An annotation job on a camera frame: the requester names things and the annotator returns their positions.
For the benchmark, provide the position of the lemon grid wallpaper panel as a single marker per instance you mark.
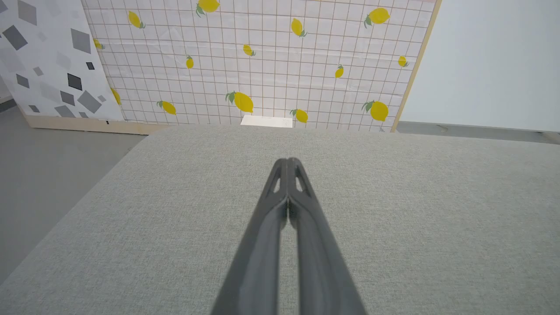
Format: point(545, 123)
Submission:
point(271, 65)

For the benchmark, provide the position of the grey squares wallpaper panel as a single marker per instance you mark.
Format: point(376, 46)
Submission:
point(48, 65)

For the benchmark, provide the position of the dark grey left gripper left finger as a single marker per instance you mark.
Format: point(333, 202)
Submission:
point(258, 253)

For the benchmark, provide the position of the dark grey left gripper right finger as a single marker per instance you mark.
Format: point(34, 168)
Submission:
point(319, 258)

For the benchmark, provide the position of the white rectangular pillar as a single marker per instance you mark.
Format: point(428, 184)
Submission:
point(267, 121)

